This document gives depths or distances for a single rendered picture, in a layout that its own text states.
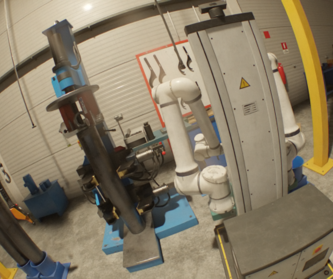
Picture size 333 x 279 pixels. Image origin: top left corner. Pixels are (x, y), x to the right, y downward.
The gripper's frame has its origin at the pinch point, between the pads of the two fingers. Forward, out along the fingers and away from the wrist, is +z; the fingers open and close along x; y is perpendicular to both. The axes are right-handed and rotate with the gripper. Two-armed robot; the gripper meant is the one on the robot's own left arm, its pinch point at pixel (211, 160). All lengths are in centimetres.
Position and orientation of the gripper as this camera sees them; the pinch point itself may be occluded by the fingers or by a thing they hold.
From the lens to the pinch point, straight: 169.8
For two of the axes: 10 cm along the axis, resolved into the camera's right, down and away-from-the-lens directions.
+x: -8.8, 3.7, 3.0
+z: 4.8, 6.5, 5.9
